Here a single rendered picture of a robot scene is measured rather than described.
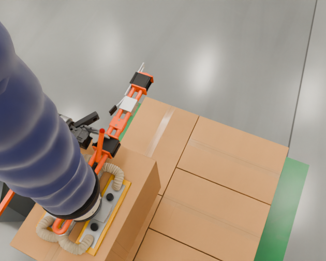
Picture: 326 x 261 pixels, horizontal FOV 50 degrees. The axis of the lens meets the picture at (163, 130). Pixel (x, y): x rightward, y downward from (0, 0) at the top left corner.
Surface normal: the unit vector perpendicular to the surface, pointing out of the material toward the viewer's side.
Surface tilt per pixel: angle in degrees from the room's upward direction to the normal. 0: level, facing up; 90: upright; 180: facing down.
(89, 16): 0
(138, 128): 0
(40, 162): 77
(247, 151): 0
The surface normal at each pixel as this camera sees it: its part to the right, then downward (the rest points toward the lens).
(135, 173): -0.05, -0.45
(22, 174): 0.29, 0.71
